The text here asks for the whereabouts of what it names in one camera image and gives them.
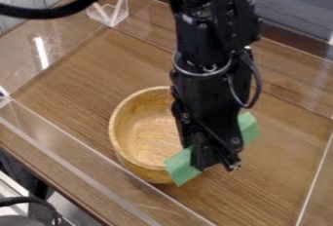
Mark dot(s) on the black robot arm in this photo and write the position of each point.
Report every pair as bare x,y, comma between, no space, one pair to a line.
213,30

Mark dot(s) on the light wooden bowl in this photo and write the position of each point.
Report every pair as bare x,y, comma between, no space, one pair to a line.
143,133

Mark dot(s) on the green rectangular block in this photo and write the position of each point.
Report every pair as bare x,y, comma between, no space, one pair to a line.
178,164

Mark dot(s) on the clear acrylic corner bracket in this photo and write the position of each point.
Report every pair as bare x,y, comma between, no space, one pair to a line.
108,14

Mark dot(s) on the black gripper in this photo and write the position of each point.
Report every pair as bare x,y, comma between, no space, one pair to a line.
211,95

